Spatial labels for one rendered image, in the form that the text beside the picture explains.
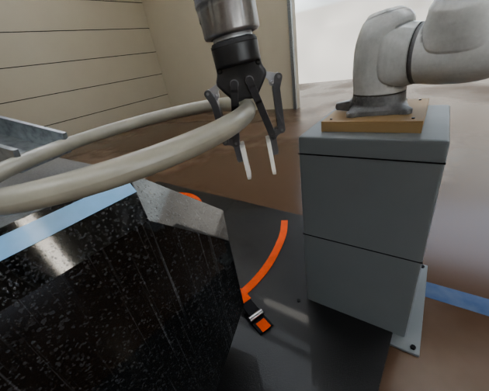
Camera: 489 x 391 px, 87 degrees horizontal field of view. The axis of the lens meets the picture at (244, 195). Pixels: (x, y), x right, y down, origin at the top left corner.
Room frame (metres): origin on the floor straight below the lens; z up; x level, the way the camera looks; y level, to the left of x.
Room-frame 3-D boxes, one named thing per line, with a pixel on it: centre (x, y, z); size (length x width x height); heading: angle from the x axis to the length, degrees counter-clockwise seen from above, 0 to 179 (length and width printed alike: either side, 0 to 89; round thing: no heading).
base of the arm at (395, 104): (0.86, -0.47, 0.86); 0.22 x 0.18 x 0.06; 62
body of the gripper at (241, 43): (0.47, -0.03, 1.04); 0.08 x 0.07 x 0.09; 84
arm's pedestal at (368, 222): (0.85, -0.49, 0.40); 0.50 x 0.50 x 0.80; 51
